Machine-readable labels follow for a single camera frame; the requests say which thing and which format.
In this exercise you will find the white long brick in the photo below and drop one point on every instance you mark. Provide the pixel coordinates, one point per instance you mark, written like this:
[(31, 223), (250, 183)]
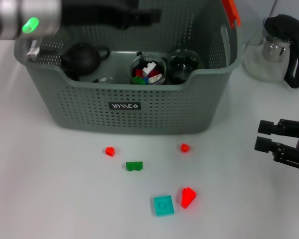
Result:
[(155, 78)]

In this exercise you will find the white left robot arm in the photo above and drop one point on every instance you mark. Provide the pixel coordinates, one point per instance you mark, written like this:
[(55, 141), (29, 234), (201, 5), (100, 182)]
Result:
[(15, 15)]

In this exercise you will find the dark red arch brick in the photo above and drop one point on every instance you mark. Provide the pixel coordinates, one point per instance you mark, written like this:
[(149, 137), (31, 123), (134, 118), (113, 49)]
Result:
[(138, 72)]

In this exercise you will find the small orange-red rounded brick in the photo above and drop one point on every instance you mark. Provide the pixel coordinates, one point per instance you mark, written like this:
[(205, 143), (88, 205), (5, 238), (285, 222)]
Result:
[(185, 148)]

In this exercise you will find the glass teapot black lid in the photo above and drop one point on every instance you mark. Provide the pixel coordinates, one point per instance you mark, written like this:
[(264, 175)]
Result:
[(274, 49)]

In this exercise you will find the teal square plate brick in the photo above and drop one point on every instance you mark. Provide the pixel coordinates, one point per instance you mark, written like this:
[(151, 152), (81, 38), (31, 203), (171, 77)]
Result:
[(164, 206)]

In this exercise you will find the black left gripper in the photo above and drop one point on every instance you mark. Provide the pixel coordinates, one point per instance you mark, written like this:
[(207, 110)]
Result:
[(89, 12)]

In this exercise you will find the glass teacup black insert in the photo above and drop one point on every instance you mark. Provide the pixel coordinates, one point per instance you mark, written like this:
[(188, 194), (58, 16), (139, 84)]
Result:
[(137, 64), (184, 64), (109, 81)]

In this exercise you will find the black clay teapot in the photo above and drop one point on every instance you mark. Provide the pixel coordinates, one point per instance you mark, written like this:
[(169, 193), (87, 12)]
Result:
[(82, 58)]

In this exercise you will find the small black clay cup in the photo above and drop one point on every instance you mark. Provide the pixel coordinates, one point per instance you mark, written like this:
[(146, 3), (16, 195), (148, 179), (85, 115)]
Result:
[(72, 74)]

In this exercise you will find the small orange-red stud brick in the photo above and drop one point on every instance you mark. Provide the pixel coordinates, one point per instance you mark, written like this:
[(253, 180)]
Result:
[(110, 151)]

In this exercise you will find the white plate brick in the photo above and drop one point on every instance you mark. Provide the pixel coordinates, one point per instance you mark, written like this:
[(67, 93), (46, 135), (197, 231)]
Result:
[(148, 67)]

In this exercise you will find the green notched brick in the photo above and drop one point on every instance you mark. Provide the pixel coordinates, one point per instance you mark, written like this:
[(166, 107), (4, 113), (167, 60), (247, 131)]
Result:
[(134, 166)]

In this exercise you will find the orange-red slope brick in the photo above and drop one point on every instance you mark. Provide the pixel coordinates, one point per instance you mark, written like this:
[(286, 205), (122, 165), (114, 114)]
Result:
[(188, 198)]

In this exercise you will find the green long brick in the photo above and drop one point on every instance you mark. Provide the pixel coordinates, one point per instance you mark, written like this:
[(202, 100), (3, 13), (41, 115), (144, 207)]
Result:
[(138, 80)]

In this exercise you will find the grey perforated storage bin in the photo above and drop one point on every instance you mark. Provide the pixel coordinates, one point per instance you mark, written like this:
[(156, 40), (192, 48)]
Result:
[(139, 117)]

